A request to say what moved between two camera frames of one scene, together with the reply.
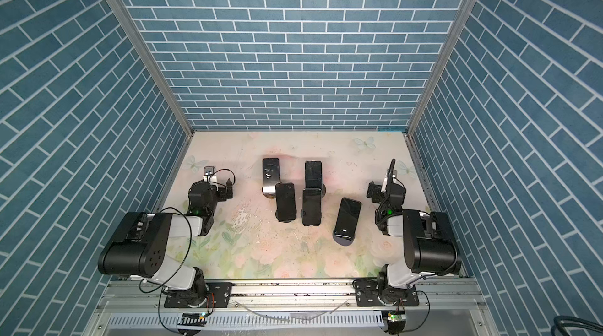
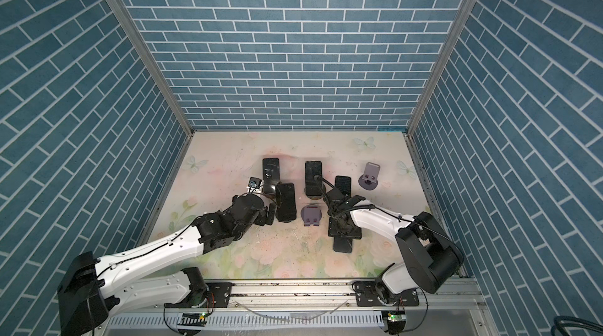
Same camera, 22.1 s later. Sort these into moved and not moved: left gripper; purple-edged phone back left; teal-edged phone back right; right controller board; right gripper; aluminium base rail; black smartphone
Moved: right gripper; black smartphone; left gripper
Not moved: right controller board; purple-edged phone back left; teal-edged phone back right; aluminium base rail
